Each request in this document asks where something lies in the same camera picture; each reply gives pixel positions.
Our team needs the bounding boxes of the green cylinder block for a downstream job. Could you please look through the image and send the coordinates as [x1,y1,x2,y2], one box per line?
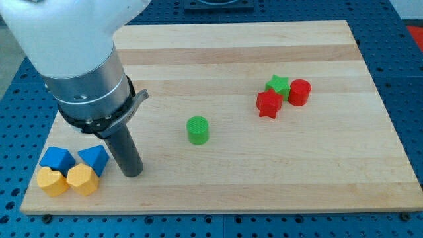
[186,116,209,145]

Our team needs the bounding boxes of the green star block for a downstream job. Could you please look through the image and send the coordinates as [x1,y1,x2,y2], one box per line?
[265,75,291,101]

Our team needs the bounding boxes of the yellow hexagon block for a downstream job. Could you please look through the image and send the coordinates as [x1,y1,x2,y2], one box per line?
[67,163,99,196]

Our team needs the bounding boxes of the red star block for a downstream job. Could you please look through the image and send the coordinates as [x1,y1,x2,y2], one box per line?
[256,89,284,119]

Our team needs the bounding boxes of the wooden board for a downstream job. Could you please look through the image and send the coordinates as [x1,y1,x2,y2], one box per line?
[20,20,422,215]

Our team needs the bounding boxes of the blue triangle block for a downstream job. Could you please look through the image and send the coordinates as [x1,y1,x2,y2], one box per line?
[78,145,110,177]

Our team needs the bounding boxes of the red cylinder block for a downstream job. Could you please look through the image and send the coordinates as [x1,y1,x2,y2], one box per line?
[288,79,312,106]

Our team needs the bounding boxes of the blue cube block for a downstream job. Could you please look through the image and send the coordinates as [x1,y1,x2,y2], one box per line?
[39,147,75,177]

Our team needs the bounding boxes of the yellow heart block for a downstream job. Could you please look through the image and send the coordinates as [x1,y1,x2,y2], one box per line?
[36,167,69,197]

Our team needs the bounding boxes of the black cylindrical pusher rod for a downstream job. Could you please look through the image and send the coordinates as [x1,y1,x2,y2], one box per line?
[105,126,143,177]

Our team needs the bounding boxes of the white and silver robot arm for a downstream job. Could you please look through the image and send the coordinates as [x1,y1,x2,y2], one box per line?
[1,0,150,134]

